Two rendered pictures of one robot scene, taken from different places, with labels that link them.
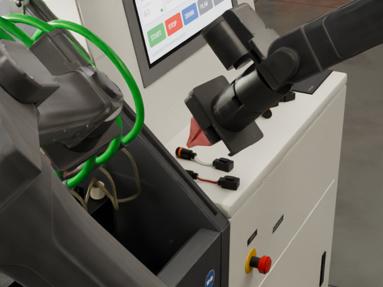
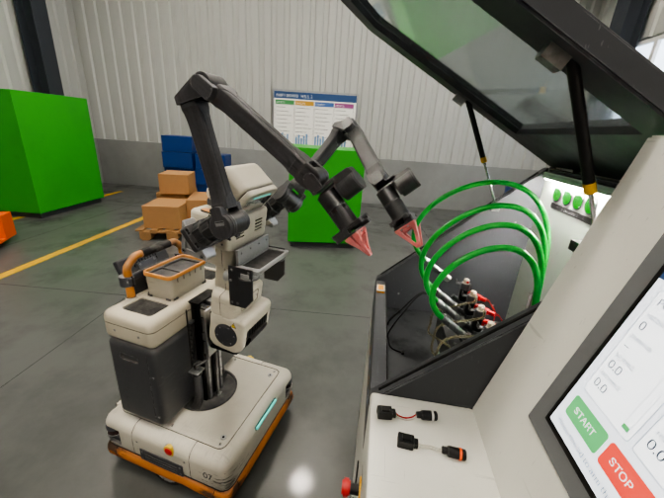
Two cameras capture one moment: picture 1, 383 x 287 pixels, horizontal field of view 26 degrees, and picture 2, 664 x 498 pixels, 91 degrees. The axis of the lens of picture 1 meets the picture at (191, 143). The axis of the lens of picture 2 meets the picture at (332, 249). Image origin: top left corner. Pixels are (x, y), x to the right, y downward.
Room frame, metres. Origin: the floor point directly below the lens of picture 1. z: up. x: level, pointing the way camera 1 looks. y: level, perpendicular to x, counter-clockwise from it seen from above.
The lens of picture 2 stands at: (1.77, -0.37, 1.53)
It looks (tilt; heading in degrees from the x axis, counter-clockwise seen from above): 20 degrees down; 161
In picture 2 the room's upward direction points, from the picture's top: 4 degrees clockwise
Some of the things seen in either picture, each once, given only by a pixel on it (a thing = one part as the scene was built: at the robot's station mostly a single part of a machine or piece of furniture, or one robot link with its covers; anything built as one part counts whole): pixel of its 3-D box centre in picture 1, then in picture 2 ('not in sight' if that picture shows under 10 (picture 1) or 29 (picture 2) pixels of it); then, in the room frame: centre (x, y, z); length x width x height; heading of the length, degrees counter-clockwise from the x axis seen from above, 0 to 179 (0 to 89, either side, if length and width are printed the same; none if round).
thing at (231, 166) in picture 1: (203, 158); (431, 447); (1.42, -0.02, 0.99); 0.12 x 0.02 x 0.02; 59
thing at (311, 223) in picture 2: not in sight; (323, 195); (-2.61, 0.99, 0.65); 0.95 x 0.86 x 1.30; 76
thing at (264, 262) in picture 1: (259, 263); (351, 488); (1.34, -0.13, 0.80); 0.05 x 0.04 x 0.05; 153
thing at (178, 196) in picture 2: not in sight; (181, 202); (-3.34, -0.96, 0.39); 1.20 x 0.85 x 0.79; 170
